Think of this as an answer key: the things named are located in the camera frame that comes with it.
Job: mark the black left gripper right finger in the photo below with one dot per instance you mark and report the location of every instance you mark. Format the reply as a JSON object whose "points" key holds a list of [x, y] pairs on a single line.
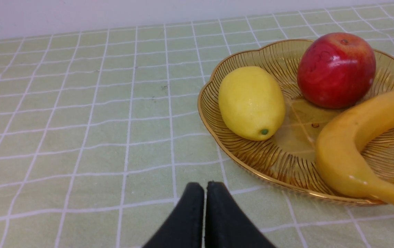
{"points": [[227, 226]]}

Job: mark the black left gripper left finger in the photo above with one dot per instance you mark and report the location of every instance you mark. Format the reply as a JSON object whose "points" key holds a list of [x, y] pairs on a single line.
{"points": [[184, 226]]}

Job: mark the amber glass fruit bowl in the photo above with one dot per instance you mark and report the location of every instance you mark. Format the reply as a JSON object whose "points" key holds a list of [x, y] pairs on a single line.
{"points": [[287, 158]]}

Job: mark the yellow lemon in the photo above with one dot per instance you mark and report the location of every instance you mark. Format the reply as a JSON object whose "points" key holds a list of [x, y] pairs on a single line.
{"points": [[251, 103]]}

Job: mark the yellow banana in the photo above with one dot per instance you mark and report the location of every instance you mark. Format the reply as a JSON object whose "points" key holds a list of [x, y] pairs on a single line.
{"points": [[355, 151]]}

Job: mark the green checked tablecloth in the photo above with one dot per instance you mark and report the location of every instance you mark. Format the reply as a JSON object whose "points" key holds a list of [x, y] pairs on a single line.
{"points": [[100, 133]]}

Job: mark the red apple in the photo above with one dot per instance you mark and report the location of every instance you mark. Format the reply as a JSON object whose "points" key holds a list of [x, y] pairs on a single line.
{"points": [[337, 70]]}

